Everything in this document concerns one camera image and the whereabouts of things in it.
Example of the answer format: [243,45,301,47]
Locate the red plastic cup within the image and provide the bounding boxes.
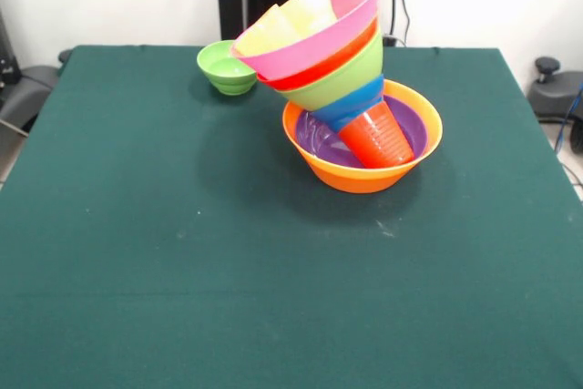
[337,99,415,169]

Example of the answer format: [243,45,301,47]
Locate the small green plastic bowl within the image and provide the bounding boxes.
[196,39,259,97]

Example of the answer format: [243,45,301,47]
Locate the dark green tablecloth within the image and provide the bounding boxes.
[0,45,583,389]

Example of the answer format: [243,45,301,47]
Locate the purple plastic bowl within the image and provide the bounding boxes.
[295,95,429,169]

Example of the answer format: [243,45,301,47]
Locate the black chair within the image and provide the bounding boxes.
[0,8,63,128]

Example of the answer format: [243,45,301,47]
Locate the large green plastic bowl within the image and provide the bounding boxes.
[277,31,386,112]

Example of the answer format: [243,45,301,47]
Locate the pink plastic bowl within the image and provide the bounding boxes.
[230,0,382,82]

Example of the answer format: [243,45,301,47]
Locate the red plastic bowl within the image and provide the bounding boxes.
[256,15,383,92]

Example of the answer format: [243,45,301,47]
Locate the pale yellow plastic cup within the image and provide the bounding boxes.
[235,4,302,57]

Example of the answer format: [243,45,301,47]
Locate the orange-yellow plastic cup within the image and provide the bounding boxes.
[279,0,339,37]

